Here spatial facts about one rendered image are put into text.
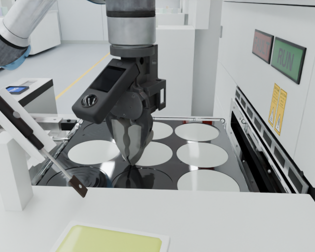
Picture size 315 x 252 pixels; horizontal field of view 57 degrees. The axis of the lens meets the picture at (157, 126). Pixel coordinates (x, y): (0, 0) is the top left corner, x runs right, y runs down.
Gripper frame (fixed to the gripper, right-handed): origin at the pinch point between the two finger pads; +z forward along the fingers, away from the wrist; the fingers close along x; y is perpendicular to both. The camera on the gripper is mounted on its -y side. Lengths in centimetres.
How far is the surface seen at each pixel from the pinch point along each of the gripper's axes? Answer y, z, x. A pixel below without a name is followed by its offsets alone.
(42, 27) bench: 432, 34, 551
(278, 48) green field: 13.0, -19.6, -20.3
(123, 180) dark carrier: -4.1, 1.4, -1.6
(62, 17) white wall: 569, 21, 630
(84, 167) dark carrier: -4.2, 1.4, 7.0
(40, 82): 16.7, -4.8, 42.8
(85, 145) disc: 2.2, 1.3, 12.9
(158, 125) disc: 19.0, 1.3, 4.9
